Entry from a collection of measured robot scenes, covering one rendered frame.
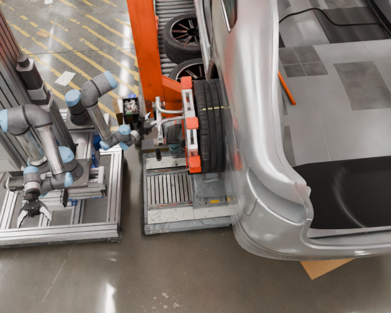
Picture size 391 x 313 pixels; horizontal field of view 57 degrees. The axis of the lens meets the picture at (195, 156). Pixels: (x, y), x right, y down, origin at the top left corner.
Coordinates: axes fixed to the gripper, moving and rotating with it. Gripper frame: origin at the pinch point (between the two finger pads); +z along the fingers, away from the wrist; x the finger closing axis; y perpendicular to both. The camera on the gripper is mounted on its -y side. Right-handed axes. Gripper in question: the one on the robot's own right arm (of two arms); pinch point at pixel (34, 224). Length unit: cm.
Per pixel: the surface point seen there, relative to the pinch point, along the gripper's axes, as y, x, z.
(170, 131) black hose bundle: 10, -83, -51
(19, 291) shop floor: 130, 37, -21
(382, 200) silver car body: 11, -195, 29
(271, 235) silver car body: -13, -105, 41
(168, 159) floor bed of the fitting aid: 103, -101, -97
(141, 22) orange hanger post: -31, -79, -112
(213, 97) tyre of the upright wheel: -9, -112, -57
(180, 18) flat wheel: 53, -154, -245
